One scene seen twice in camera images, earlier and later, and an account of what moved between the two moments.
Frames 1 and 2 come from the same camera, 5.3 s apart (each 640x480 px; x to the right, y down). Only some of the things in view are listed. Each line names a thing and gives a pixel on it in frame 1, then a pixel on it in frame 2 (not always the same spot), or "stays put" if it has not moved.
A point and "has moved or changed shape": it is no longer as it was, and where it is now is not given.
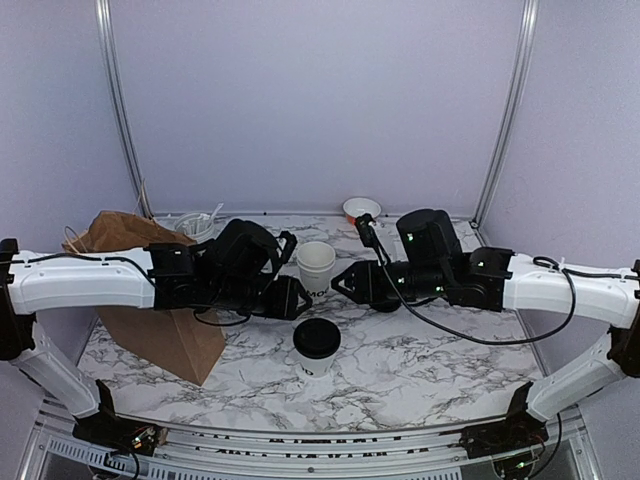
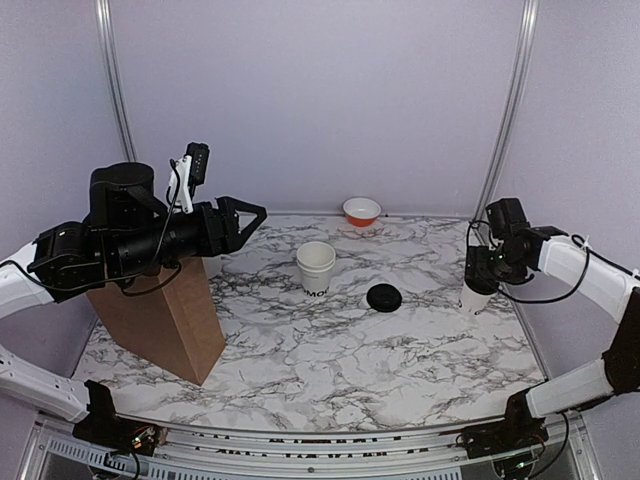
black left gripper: (285, 307) → (226, 238)
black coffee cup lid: (316, 338) has moved or changed shape
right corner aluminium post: (514, 109) stays put
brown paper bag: (185, 342) stays put
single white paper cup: (315, 367) has moved or changed shape
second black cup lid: (386, 306) stays put
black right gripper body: (425, 282) → (498, 264)
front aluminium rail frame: (204, 453) stays put
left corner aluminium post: (105, 17) stays put
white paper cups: (316, 260) stays put
